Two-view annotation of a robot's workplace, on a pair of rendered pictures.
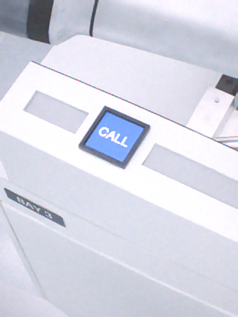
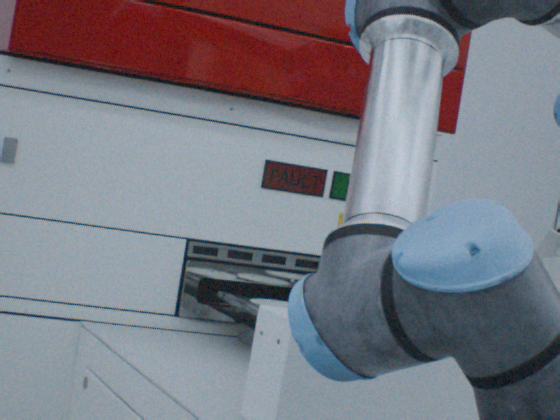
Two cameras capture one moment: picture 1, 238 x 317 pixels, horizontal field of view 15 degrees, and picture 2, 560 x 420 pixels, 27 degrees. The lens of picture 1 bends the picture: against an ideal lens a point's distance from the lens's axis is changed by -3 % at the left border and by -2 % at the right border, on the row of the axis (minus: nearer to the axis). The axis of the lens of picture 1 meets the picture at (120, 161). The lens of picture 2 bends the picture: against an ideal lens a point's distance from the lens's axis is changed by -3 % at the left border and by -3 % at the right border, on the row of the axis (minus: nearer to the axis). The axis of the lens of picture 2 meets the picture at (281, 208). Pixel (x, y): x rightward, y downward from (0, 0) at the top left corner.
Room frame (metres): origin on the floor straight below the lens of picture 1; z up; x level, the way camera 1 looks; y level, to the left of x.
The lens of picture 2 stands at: (-0.02, 1.35, 1.15)
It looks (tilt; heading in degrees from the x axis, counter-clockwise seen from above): 3 degrees down; 296
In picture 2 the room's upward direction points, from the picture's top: 10 degrees clockwise
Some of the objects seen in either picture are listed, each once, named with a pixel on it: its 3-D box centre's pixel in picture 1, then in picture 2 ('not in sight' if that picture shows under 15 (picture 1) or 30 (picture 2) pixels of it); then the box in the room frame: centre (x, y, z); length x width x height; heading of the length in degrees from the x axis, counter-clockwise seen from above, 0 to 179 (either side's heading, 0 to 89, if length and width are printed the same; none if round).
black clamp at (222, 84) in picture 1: (229, 83); not in sight; (0.56, -0.14, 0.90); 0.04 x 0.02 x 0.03; 141
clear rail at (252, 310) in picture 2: not in sight; (263, 316); (0.75, -0.24, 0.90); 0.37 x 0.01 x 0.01; 141
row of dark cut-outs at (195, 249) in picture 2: not in sight; (306, 263); (0.82, -0.50, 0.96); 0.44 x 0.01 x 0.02; 51
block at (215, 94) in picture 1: (207, 122); not in sight; (0.52, -0.11, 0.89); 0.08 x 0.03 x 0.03; 141
